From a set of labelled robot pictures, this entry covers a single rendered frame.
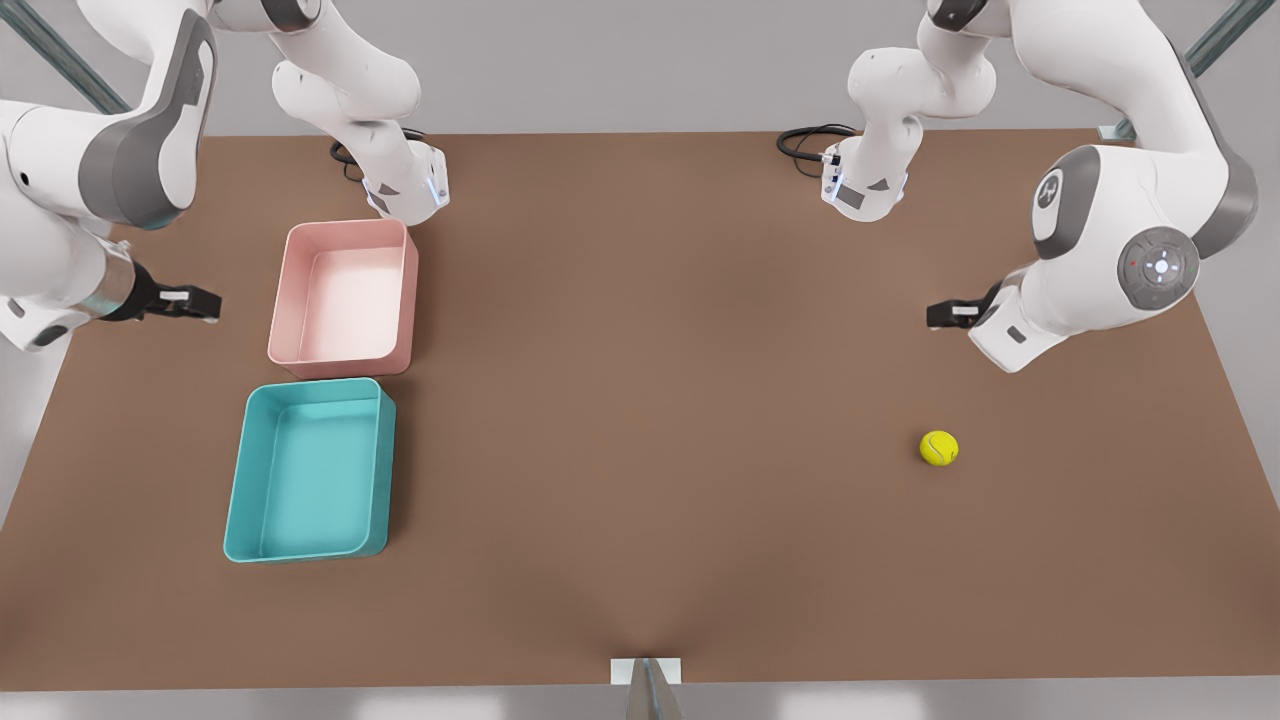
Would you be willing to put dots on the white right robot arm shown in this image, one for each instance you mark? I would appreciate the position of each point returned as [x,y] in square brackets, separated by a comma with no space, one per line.
[130,150]

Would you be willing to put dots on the teal rectangular tray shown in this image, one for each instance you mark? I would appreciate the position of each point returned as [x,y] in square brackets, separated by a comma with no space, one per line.
[311,469]

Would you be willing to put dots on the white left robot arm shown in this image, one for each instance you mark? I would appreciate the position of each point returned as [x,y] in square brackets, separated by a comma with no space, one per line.
[1120,200]

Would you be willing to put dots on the pink rectangular tray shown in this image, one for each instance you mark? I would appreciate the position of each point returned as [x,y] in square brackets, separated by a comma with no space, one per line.
[345,297]

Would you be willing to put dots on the yellow tennis ball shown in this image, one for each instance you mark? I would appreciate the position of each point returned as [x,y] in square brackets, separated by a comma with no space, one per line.
[939,448]

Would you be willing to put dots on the silver frame post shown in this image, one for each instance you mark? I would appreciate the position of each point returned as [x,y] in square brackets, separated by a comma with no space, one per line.
[652,690]
[60,55]
[1190,60]

